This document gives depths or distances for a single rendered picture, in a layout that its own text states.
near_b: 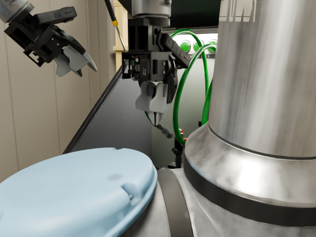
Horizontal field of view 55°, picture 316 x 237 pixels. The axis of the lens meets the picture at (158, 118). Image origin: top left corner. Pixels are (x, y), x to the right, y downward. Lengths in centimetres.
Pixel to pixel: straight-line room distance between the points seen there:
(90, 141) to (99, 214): 94
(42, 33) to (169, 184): 62
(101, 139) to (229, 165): 97
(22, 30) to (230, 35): 63
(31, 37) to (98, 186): 61
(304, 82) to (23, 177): 18
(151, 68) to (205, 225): 39
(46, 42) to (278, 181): 65
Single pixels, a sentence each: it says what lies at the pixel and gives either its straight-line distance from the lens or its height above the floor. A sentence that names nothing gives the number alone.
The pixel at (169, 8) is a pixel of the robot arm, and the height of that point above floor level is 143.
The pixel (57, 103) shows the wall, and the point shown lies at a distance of 266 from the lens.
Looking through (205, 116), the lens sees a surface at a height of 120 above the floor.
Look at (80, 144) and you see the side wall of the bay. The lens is 107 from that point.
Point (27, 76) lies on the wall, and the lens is 248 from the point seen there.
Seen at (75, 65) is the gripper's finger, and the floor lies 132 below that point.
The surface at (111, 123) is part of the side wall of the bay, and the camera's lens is 117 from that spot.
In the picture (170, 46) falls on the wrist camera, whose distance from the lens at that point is 62.
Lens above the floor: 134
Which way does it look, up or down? 12 degrees down
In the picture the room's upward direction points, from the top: straight up
